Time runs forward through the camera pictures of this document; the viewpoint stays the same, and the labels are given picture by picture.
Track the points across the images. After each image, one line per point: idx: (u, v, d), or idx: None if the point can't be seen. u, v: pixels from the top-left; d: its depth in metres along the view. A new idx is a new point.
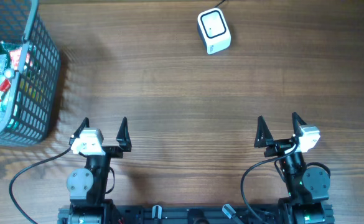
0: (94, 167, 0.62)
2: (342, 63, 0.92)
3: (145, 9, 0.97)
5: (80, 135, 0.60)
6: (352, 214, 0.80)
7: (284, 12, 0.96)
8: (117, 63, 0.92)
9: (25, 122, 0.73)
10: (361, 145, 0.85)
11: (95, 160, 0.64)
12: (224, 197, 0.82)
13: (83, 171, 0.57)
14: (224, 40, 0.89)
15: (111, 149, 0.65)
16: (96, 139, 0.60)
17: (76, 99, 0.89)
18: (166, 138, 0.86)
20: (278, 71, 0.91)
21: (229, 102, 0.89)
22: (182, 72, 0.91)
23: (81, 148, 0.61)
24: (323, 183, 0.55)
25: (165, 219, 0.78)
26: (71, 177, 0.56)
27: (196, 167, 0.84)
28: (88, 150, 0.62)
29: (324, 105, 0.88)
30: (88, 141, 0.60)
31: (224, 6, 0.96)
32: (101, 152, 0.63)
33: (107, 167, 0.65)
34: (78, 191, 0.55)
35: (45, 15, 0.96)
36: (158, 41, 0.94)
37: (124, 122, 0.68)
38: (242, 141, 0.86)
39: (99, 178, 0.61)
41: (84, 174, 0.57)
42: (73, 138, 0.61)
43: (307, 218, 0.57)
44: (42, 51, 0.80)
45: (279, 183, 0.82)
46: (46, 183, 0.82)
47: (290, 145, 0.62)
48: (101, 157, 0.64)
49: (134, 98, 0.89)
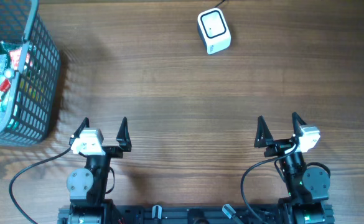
0: (94, 167, 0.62)
2: (342, 63, 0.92)
3: (145, 9, 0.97)
5: (80, 135, 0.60)
6: (351, 214, 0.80)
7: (284, 12, 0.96)
8: (117, 63, 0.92)
9: (25, 122, 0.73)
10: (361, 145, 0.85)
11: (95, 160, 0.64)
12: (224, 197, 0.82)
13: (83, 171, 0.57)
14: (225, 39, 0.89)
15: (111, 148, 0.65)
16: (96, 139, 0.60)
17: (76, 98, 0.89)
18: (166, 138, 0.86)
20: (278, 71, 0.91)
21: (229, 102, 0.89)
22: (182, 71, 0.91)
23: (81, 148, 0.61)
24: (323, 183, 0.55)
25: (165, 219, 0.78)
26: (71, 177, 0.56)
27: (196, 167, 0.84)
28: (88, 150, 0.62)
29: (324, 105, 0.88)
30: (88, 141, 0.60)
31: (224, 6, 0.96)
32: (101, 152, 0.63)
33: (107, 167, 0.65)
34: (78, 191, 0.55)
35: (45, 15, 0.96)
36: (158, 41, 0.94)
37: (124, 122, 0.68)
38: (242, 141, 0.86)
39: (99, 178, 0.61)
41: (84, 173, 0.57)
42: (73, 138, 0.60)
43: (307, 218, 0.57)
44: (42, 51, 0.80)
45: (278, 183, 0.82)
46: (46, 183, 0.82)
47: (290, 145, 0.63)
48: (101, 157, 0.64)
49: (134, 98, 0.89)
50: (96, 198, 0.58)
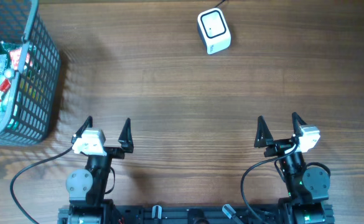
0: (94, 167, 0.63)
2: (342, 63, 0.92)
3: (145, 9, 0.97)
5: (83, 135, 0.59)
6: (351, 214, 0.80)
7: (284, 12, 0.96)
8: (117, 63, 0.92)
9: (25, 122, 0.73)
10: (361, 145, 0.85)
11: (96, 161, 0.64)
12: (224, 197, 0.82)
13: (83, 172, 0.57)
14: (225, 39, 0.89)
15: (113, 150, 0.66)
16: (98, 140, 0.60)
17: (76, 98, 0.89)
18: (165, 138, 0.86)
20: (278, 71, 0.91)
21: (229, 102, 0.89)
22: (182, 72, 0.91)
23: (83, 148, 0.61)
24: (323, 183, 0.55)
25: (165, 219, 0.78)
26: (71, 177, 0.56)
27: (196, 167, 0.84)
28: (89, 150, 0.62)
29: (324, 105, 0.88)
30: (90, 141, 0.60)
31: (224, 6, 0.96)
32: (102, 152, 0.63)
33: (107, 167, 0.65)
34: (78, 192, 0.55)
35: (45, 15, 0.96)
36: (158, 41, 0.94)
37: (127, 124, 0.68)
38: (242, 141, 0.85)
39: (99, 179, 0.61)
41: (84, 175, 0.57)
42: (74, 137, 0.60)
43: (307, 218, 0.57)
44: (42, 51, 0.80)
45: (279, 183, 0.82)
46: (46, 183, 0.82)
47: (290, 145, 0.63)
48: (102, 157, 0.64)
49: (134, 98, 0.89)
50: (96, 199, 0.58)
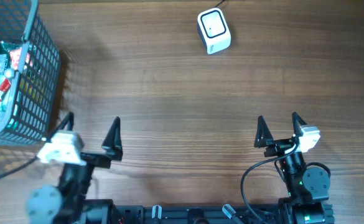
0: (69, 180, 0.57)
2: (342, 63, 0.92)
3: (145, 9, 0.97)
5: (53, 141, 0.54)
6: (351, 214, 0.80)
7: (284, 12, 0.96)
8: (117, 63, 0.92)
9: (25, 122, 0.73)
10: (361, 145, 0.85)
11: (72, 172, 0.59)
12: (224, 197, 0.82)
13: (48, 190, 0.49)
14: (225, 39, 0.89)
15: (94, 158, 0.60)
16: (72, 147, 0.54)
17: (76, 98, 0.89)
18: (165, 138, 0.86)
20: (278, 71, 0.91)
21: (229, 102, 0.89)
22: (182, 71, 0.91)
23: (54, 155, 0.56)
24: (323, 183, 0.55)
25: (165, 219, 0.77)
26: (32, 197, 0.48)
27: (196, 167, 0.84)
28: (63, 158, 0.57)
29: (324, 105, 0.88)
30: (62, 149, 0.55)
31: (224, 6, 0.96)
32: (78, 162, 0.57)
33: (86, 180, 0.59)
34: (41, 215, 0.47)
35: (45, 15, 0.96)
36: (158, 41, 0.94)
37: (113, 126, 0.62)
38: (242, 141, 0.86)
39: (71, 196, 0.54)
41: (51, 195, 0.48)
42: (45, 143, 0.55)
43: (307, 218, 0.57)
44: (42, 51, 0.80)
45: (278, 183, 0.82)
46: (46, 183, 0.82)
47: (290, 145, 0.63)
48: (81, 168, 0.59)
49: (134, 98, 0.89)
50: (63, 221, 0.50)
